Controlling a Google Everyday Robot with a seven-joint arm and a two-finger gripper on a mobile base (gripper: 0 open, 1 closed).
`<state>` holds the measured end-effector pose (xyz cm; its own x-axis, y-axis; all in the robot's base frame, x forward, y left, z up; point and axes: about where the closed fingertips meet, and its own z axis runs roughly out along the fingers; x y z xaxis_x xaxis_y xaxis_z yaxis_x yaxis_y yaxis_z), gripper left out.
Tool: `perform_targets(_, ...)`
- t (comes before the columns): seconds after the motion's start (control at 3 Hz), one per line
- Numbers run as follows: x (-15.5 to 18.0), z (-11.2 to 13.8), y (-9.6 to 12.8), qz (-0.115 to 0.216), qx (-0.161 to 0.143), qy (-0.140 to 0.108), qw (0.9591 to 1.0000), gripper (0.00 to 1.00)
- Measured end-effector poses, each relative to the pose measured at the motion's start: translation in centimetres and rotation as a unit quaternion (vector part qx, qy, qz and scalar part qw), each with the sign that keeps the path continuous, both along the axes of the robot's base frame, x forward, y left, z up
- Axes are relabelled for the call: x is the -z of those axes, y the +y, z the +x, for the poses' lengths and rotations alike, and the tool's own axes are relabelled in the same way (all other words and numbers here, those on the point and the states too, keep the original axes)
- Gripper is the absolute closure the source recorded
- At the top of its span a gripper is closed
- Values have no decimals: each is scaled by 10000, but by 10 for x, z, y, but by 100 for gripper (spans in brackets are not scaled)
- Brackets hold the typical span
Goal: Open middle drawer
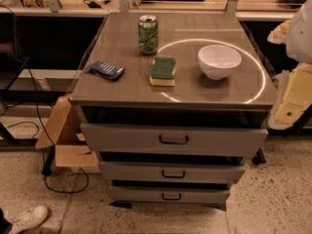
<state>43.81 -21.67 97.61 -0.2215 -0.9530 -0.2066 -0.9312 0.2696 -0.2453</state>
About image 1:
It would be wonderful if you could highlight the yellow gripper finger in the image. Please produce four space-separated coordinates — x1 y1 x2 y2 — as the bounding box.
268 62 312 130
267 19 291 45

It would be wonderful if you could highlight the grey drawer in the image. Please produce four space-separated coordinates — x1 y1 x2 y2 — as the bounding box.
81 123 267 157
109 186 230 204
98 161 245 184

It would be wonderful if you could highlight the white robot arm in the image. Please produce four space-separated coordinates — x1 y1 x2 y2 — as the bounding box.
267 0 312 130

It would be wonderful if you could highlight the grey drawer cabinet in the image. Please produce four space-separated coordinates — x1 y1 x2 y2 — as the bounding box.
69 11 279 212

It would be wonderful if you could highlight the grey top drawer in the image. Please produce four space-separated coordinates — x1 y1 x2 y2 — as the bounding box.
81 123 267 157

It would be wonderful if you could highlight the grey bottom drawer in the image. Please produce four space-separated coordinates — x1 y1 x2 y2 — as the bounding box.
109 186 230 204

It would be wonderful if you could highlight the white bowl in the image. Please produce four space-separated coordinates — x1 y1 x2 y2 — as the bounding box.
198 44 242 80

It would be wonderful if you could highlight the green yellow sponge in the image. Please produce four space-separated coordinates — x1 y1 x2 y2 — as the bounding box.
149 58 176 87

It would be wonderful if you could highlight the green soda can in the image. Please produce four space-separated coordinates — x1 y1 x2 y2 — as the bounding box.
138 15 158 55

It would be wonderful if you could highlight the cardboard box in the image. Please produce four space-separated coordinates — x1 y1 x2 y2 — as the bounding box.
35 96 99 173

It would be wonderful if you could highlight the white sneaker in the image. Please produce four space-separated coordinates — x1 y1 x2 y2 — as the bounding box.
0 206 49 234

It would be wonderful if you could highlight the black floor cable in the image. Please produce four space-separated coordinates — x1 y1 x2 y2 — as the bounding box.
0 3 90 194

